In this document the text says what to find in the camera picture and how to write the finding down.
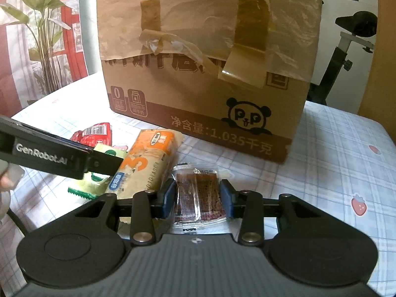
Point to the black exercise bike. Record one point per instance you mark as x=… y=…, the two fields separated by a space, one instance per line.
x=343 y=55

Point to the light green snack packet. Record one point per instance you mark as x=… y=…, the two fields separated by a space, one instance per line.
x=92 y=184

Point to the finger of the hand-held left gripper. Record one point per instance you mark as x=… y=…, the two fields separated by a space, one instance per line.
x=105 y=162

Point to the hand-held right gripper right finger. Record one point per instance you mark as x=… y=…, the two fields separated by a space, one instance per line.
x=225 y=196

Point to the green leafy plant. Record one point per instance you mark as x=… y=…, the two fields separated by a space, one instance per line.
x=43 y=31

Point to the clear packet of brown snack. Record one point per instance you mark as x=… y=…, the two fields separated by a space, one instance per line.
x=198 y=198

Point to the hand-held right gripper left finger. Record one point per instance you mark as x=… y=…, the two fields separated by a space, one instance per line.
x=169 y=195

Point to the orange wooden panel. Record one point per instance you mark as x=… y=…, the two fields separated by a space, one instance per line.
x=382 y=68

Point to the person's left hand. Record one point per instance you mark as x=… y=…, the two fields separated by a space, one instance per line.
x=10 y=178

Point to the red snack packet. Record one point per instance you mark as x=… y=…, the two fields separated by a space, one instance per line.
x=92 y=133

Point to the brown cardboard box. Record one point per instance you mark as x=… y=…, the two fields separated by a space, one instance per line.
x=201 y=68

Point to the orange and cream biscuit packet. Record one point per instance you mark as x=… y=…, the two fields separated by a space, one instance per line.
x=148 y=164

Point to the red and white curtain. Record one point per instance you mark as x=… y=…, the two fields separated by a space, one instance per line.
x=15 y=68

